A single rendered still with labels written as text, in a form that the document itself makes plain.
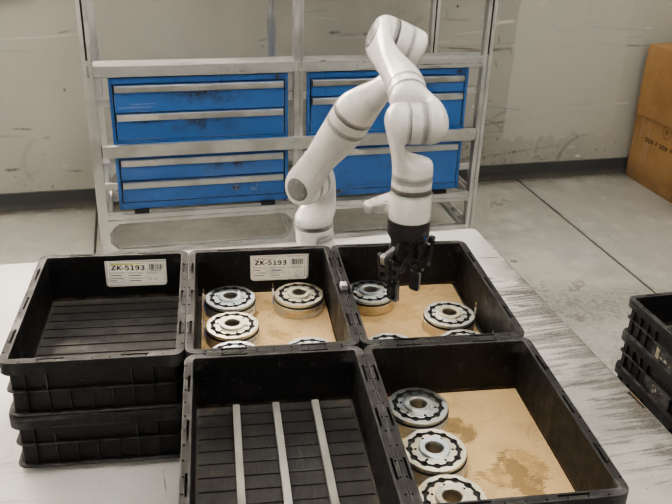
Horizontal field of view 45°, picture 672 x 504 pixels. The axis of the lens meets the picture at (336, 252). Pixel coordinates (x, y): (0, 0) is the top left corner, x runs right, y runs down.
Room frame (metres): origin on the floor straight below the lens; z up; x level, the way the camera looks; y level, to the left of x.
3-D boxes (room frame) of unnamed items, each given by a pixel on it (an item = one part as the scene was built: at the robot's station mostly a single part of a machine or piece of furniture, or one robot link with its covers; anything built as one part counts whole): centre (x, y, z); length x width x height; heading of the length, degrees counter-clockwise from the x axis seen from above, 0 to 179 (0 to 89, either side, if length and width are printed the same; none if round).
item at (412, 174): (1.30, -0.12, 1.25); 0.09 x 0.07 x 0.15; 95
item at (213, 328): (1.34, 0.20, 0.86); 0.10 x 0.10 x 0.01
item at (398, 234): (1.30, -0.13, 1.08); 0.08 x 0.08 x 0.09
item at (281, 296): (1.47, 0.07, 0.86); 0.10 x 0.10 x 0.01
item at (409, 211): (1.31, -0.11, 1.15); 0.11 x 0.09 x 0.06; 46
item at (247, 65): (3.34, 0.19, 0.91); 1.70 x 0.10 x 0.05; 104
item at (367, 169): (3.41, -0.21, 0.60); 0.72 x 0.03 x 0.56; 104
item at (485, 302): (1.40, -0.17, 0.87); 0.40 x 0.30 x 0.11; 9
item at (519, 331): (1.40, -0.17, 0.92); 0.40 x 0.30 x 0.02; 9
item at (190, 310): (1.35, 0.13, 0.92); 0.40 x 0.30 x 0.02; 9
